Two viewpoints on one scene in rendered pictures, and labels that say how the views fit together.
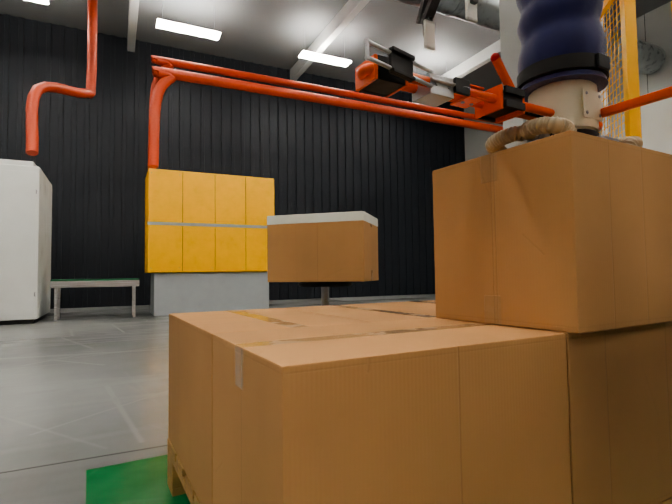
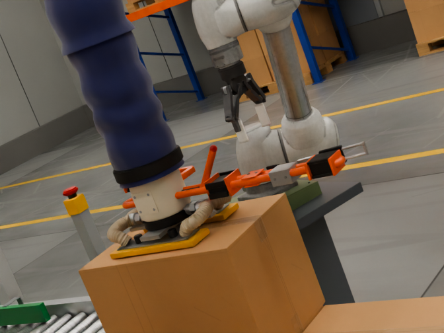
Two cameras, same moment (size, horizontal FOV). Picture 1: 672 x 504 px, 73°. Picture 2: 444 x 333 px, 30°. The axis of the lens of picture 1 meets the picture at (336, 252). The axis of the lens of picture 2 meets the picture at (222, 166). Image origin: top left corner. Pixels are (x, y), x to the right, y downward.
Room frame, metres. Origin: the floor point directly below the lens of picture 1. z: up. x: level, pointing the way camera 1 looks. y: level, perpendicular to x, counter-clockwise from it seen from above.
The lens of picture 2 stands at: (2.08, 1.82, 1.66)
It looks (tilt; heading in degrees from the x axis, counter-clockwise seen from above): 12 degrees down; 246
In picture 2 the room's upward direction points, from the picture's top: 21 degrees counter-clockwise
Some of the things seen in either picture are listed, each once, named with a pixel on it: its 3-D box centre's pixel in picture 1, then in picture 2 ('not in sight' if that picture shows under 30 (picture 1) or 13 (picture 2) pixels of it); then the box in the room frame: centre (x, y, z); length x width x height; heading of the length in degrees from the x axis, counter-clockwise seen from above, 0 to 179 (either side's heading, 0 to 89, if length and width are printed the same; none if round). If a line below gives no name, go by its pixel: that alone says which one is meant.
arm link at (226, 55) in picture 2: not in sight; (226, 55); (1.01, -0.26, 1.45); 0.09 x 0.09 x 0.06
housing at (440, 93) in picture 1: (432, 90); (285, 174); (0.99, -0.22, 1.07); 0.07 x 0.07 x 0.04; 30
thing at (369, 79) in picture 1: (381, 77); (324, 164); (0.93, -0.10, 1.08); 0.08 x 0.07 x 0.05; 120
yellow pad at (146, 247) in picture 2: not in sight; (156, 239); (1.31, -0.58, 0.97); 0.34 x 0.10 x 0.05; 120
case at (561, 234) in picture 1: (570, 241); (203, 286); (1.20, -0.62, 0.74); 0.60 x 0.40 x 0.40; 120
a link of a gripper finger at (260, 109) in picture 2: (471, 5); (262, 115); (0.95, -0.30, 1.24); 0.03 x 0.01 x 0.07; 119
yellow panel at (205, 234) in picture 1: (210, 244); not in sight; (8.41, 2.33, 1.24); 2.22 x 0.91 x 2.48; 116
